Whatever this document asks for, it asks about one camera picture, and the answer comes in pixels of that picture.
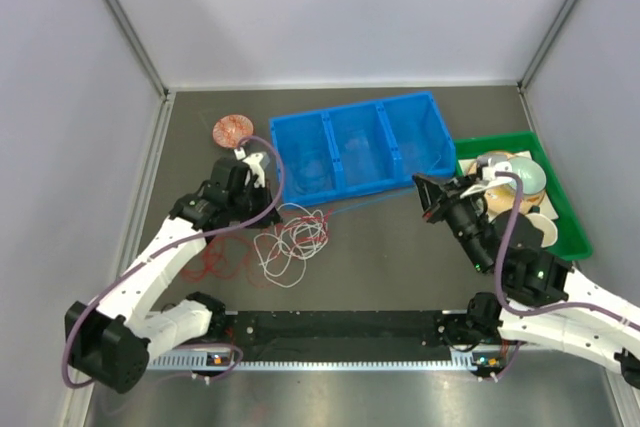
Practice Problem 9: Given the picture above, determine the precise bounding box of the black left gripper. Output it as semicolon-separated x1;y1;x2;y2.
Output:
228;180;281;228

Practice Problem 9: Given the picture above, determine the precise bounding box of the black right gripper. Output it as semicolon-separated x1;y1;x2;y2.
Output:
411;170;493;272

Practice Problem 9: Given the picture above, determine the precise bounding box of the blue wire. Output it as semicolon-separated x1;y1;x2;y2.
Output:
294;151;446;218

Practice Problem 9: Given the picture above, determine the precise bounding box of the red wire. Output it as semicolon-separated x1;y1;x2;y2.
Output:
179;206;331;293

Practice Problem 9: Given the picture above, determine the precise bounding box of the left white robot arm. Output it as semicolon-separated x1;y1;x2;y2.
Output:
61;149;280;393

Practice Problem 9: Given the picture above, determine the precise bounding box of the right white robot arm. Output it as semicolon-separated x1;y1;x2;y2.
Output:
412;172;639;387

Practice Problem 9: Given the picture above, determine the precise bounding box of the red patterned small plate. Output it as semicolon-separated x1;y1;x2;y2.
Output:
212;114;254;149

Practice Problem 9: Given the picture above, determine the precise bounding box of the tan patterned plate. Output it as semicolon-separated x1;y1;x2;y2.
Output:
458;158;546;220

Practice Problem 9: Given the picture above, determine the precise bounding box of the blue three-compartment bin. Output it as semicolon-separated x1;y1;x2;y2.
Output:
269;91;456;206

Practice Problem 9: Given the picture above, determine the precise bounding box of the light green bowl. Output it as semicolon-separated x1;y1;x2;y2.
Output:
509;156;547;196

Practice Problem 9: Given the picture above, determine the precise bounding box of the white cup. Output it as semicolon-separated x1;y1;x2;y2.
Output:
525;212;559;248

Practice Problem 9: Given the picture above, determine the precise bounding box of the green plastic tray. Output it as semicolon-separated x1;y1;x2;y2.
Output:
454;131;593;261

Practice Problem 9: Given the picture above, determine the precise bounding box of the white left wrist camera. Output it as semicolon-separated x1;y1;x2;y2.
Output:
234;147;271;188

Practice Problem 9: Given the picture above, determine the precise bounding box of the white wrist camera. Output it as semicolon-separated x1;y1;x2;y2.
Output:
461;154;513;198
234;147;271;188

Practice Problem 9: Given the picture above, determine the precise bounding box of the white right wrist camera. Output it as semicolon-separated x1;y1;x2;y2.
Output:
461;154;513;198

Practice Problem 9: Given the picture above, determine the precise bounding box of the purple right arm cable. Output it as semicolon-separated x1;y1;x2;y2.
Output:
492;171;640;383

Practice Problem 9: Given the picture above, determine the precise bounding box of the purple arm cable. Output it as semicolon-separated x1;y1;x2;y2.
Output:
61;135;286;388
492;171;640;383

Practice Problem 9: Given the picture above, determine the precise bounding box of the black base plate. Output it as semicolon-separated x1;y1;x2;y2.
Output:
217;311;471;364

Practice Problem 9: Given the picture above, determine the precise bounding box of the grey slotted cable duct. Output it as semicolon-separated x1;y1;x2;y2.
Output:
147;350;484;372

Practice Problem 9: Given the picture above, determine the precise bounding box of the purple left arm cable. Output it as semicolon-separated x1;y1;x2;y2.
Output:
61;135;286;388

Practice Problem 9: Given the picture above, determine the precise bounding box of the aluminium frame left post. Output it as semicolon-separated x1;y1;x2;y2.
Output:
103;0;169;99

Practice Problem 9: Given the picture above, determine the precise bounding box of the aluminium frame post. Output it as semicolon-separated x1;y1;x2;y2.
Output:
517;0;580;93
103;0;169;99

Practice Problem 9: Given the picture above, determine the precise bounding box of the aluminium frame right post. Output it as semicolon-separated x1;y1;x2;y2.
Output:
517;0;580;93

